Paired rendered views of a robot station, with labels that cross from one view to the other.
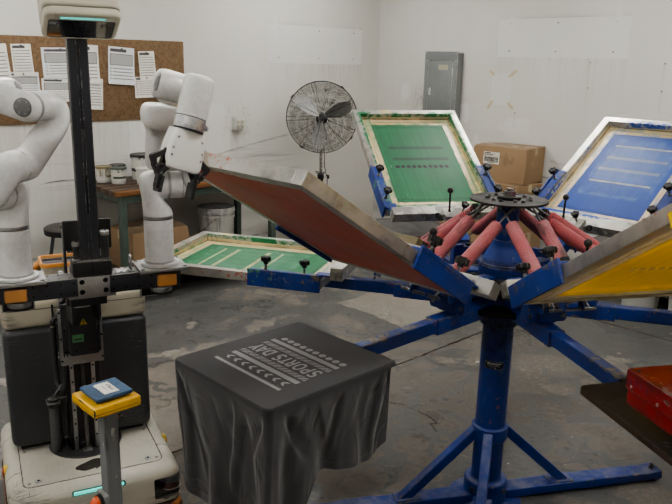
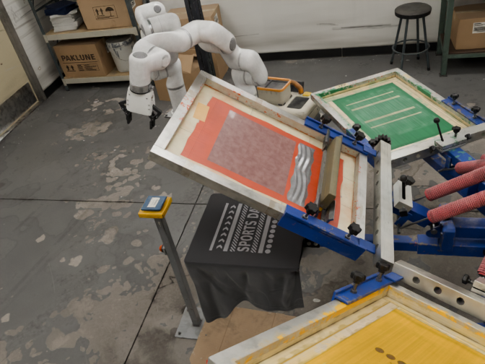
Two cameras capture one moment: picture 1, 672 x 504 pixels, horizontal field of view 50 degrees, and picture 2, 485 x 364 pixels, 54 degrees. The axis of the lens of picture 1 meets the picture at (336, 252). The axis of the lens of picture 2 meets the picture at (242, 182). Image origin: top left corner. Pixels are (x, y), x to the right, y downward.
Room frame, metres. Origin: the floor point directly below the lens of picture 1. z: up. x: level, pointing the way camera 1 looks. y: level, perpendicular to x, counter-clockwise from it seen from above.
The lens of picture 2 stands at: (1.32, -1.22, 2.36)
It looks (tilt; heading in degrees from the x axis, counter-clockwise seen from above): 37 degrees down; 64
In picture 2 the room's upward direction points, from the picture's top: 12 degrees counter-clockwise
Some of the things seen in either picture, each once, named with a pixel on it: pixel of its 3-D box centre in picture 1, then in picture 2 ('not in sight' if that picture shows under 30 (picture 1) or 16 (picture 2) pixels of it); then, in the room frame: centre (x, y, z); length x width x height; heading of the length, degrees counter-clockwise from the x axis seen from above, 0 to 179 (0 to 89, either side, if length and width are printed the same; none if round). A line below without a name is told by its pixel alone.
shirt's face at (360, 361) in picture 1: (285, 360); (250, 227); (2.00, 0.14, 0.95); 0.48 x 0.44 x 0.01; 134
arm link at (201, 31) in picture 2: not in sight; (208, 39); (2.13, 0.46, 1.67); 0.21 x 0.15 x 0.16; 24
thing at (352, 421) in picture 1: (333, 450); (249, 295); (1.85, -0.01, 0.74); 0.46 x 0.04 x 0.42; 134
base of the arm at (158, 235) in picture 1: (158, 239); not in sight; (2.35, 0.59, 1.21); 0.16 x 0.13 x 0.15; 27
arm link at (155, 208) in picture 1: (160, 193); (246, 79); (2.34, 0.58, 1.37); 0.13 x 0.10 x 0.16; 114
